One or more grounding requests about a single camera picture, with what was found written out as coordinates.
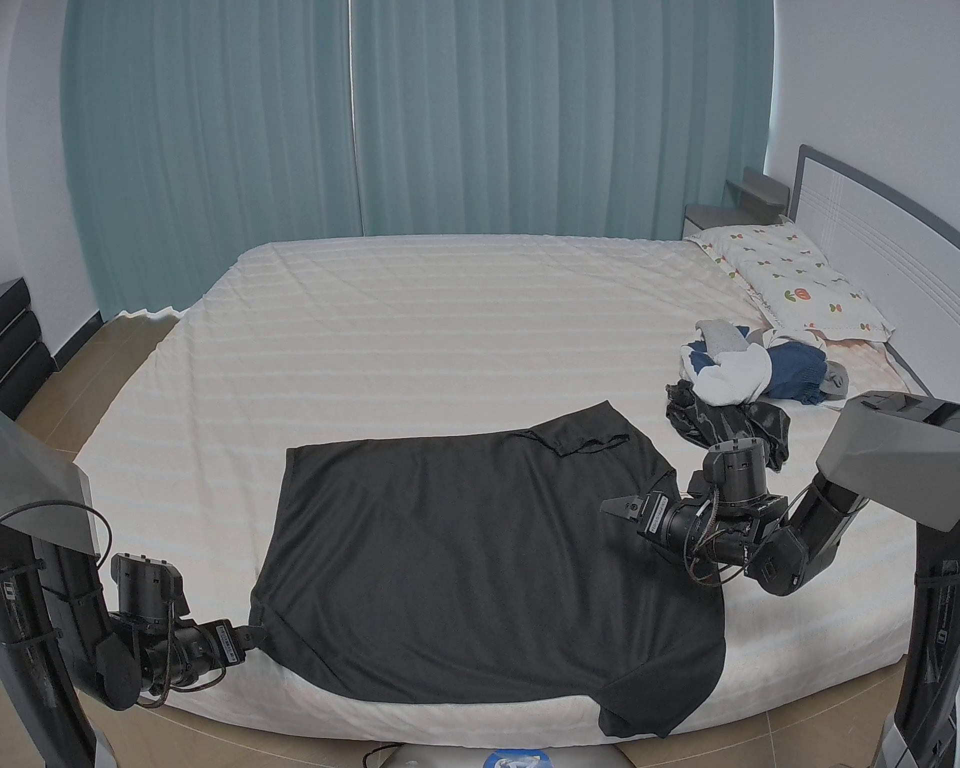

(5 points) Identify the pile of clothes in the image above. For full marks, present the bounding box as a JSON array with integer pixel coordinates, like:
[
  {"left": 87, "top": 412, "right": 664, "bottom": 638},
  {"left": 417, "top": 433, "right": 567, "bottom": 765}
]
[{"left": 678, "top": 318, "right": 853, "bottom": 408}]

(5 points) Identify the white printed pillow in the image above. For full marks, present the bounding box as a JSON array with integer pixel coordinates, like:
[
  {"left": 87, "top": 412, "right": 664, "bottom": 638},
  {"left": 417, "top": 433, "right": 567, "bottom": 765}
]
[{"left": 686, "top": 217, "right": 898, "bottom": 343}]

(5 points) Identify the black chest of drawers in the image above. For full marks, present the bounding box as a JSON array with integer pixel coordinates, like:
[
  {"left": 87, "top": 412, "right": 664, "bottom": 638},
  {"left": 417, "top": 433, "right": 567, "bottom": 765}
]
[{"left": 0, "top": 277, "right": 58, "bottom": 421}]

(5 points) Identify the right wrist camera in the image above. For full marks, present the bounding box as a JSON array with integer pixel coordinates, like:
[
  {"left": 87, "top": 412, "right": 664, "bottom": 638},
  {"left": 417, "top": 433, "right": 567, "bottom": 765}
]
[{"left": 703, "top": 440, "right": 774, "bottom": 505}]

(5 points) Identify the grey bedside table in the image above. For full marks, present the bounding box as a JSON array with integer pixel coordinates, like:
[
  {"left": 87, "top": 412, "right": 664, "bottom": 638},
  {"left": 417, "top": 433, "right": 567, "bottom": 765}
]
[{"left": 684, "top": 166, "right": 793, "bottom": 241}]

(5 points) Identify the black shiny garment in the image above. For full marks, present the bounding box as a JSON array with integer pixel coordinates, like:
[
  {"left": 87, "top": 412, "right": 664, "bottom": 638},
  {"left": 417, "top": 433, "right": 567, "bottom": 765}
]
[{"left": 665, "top": 378, "right": 793, "bottom": 472}]

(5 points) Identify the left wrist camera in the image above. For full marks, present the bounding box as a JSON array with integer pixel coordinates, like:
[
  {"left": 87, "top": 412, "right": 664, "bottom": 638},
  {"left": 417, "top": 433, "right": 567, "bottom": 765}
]
[{"left": 111, "top": 553, "right": 189, "bottom": 624}]

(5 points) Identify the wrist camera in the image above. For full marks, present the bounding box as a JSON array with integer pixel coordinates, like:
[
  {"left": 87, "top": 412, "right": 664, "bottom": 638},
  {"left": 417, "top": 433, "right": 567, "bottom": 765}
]
[
  {"left": 703, "top": 440, "right": 774, "bottom": 505},
  {"left": 111, "top": 553, "right": 189, "bottom": 624}
]

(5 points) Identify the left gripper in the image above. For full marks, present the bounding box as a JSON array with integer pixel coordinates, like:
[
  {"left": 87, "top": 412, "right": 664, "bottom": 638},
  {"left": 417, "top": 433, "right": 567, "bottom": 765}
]
[{"left": 178, "top": 619, "right": 270, "bottom": 680}]

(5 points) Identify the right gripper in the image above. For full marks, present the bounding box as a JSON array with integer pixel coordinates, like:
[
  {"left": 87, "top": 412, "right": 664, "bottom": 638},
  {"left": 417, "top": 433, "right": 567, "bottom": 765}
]
[{"left": 636, "top": 491, "right": 718, "bottom": 557}]

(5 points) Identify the blue-green curtain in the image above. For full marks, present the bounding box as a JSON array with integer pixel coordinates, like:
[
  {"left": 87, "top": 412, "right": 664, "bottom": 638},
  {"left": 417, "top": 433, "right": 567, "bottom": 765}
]
[
  {"left": 60, "top": 0, "right": 358, "bottom": 321},
  {"left": 348, "top": 0, "right": 778, "bottom": 243}
]

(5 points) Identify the bed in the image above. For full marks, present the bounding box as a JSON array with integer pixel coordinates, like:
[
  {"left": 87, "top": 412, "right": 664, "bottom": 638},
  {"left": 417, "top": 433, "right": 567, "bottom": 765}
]
[{"left": 71, "top": 144, "right": 960, "bottom": 744}]

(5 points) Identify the black T-shirt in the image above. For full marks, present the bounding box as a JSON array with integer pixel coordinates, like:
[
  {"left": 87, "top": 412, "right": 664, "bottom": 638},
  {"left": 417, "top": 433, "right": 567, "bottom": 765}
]
[{"left": 249, "top": 399, "right": 727, "bottom": 740}]

